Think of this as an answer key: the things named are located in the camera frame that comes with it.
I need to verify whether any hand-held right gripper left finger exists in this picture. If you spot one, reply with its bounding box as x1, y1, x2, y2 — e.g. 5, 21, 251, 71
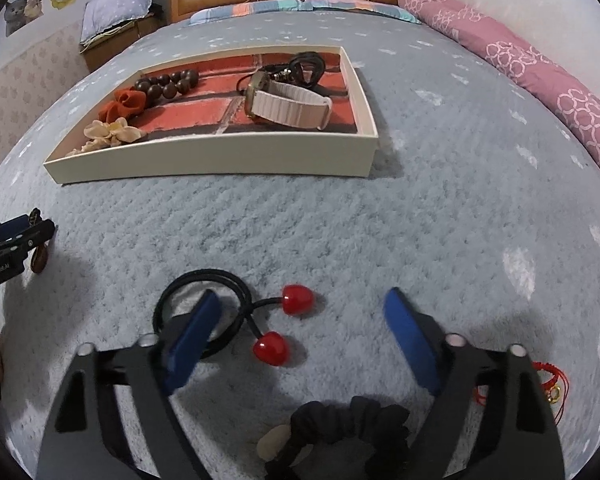
35, 288, 222, 480

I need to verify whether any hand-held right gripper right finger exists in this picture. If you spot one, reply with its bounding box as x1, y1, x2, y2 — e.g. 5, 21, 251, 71
383, 287, 566, 480

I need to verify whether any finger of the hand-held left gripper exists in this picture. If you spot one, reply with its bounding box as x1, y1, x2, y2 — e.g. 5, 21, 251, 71
0, 214, 31, 248
0, 219, 57, 266

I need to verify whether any small brown claw clip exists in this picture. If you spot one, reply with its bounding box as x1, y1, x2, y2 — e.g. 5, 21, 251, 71
29, 209, 50, 275

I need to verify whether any black hair tie with cherries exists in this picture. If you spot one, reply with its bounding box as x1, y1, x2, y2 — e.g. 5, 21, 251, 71
152, 269, 316, 367

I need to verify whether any cream sheer scrunchie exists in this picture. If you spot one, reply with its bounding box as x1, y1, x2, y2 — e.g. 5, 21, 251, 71
65, 116, 148, 157

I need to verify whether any orange ribbed scrunchie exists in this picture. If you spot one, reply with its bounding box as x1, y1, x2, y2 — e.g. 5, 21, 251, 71
104, 89, 147, 123

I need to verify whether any cream tray with brick lining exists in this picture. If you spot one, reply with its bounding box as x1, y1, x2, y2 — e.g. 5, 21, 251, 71
44, 45, 380, 187

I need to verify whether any brown wooden bead bracelet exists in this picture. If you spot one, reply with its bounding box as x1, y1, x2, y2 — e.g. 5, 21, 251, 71
132, 69, 201, 108

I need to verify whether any watch with beige strap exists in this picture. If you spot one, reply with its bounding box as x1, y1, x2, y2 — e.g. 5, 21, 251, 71
236, 69, 334, 133

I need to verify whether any black cord bracelet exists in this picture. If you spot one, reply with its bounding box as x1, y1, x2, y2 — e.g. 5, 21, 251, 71
260, 52, 333, 96

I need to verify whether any black scrunchie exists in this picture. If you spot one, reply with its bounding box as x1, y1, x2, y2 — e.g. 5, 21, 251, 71
257, 395, 413, 480

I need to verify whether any grey floral bed blanket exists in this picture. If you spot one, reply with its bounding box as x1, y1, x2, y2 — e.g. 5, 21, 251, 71
0, 7, 600, 480

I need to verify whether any wooden nightstand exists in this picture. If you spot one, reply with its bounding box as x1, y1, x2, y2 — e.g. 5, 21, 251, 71
79, 7, 163, 72

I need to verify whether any grey cats sticker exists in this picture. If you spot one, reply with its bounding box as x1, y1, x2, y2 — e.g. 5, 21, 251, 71
4, 0, 45, 36

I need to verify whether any blue dotted pillow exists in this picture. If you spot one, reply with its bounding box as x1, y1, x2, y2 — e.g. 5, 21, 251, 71
80, 0, 162, 45

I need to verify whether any pink patterned rolled quilt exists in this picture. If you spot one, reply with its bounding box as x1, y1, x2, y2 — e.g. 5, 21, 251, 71
397, 0, 600, 183

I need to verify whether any red string bracelet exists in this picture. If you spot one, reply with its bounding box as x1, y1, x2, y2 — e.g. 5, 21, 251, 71
474, 360, 570, 406

